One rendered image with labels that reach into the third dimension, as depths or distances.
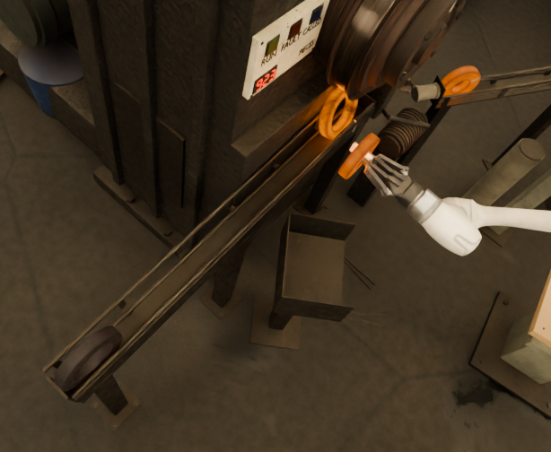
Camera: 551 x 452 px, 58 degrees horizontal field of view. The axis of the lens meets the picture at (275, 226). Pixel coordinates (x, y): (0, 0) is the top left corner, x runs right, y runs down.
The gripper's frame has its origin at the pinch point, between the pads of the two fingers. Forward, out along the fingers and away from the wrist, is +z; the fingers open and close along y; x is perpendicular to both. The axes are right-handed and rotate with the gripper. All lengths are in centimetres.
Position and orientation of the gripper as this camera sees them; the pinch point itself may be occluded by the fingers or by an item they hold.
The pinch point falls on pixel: (361, 153)
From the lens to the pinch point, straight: 148.5
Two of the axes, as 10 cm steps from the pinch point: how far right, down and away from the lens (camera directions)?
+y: 6.3, -6.3, 4.5
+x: 2.2, -4.1, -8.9
